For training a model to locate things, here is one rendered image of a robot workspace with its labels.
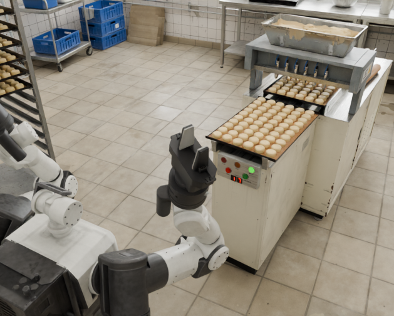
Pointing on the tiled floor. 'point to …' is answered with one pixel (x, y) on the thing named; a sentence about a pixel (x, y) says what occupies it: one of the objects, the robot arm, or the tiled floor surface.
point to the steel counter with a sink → (323, 10)
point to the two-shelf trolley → (53, 34)
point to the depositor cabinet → (334, 140)
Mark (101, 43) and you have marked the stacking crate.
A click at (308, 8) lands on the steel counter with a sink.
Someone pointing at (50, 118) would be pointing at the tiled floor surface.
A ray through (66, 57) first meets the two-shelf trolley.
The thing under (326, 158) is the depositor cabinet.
